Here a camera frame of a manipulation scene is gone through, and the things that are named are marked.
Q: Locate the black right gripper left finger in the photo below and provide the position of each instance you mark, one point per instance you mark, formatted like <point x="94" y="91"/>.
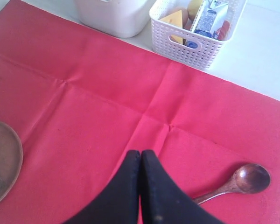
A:
<point x="118" y="202"/>

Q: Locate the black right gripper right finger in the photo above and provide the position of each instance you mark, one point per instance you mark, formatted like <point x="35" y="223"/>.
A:
<point x="162" y="201"/>

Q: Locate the white perforated plastic basket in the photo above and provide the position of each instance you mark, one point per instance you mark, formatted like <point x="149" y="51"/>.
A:
<point x="197" y="50"/>

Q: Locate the red sausage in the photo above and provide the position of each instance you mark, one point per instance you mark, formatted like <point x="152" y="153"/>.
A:
<point x="223" y="30"/>

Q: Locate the yellow cheese wedge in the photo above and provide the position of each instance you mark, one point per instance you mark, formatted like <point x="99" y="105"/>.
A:
<point x="175" y="19"/>

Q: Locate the brown egg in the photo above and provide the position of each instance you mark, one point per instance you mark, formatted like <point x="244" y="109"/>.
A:
<point x="186" y="22"/>

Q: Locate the blue white milk carton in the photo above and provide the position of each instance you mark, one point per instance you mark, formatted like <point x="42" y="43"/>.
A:
<point x="210" y="18"/>

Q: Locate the yellow lemon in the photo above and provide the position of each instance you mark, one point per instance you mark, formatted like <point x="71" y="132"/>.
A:
<point x="193" y="8"/>

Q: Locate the brown wooden spoon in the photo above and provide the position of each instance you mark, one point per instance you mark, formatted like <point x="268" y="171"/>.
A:
<point x="248" y="179"/>

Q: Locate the red tablecloth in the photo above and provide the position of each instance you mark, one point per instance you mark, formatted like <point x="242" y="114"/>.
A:
<point x="80" y="99"/>

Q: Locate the brown wooden plate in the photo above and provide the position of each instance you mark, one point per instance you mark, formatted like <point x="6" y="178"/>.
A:
<point x="11" y="158"/>

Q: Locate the cream plastic storage bin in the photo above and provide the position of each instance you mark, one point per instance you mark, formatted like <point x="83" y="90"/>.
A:
<point x="119" y="18"/>

